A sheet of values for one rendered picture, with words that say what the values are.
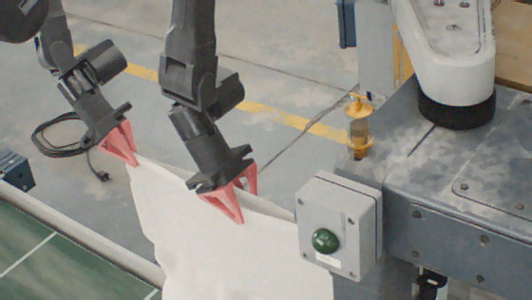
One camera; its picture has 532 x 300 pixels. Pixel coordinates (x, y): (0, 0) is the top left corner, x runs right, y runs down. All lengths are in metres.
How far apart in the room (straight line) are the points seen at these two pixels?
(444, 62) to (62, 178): 2.54
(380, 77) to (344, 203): 0.50
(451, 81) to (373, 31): 0.40
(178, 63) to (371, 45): 0.29
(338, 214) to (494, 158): 0.17
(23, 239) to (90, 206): 0.72
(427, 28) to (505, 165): 0.18
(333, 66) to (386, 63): 2.42
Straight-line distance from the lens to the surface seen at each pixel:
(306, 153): 3.09
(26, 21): 0.84
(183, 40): 1.11
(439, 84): 0.83
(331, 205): 0.76
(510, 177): 0.79
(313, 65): 3.66
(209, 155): 1.19
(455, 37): 0.86
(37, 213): 2.43
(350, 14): 1.22
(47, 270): 2.22
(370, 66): 1.23
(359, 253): 0.78
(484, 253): 0.77
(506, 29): 1.07
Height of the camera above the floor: 1.82
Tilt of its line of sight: 35 degrees down
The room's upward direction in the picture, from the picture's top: 7 degrees counter-clockwise
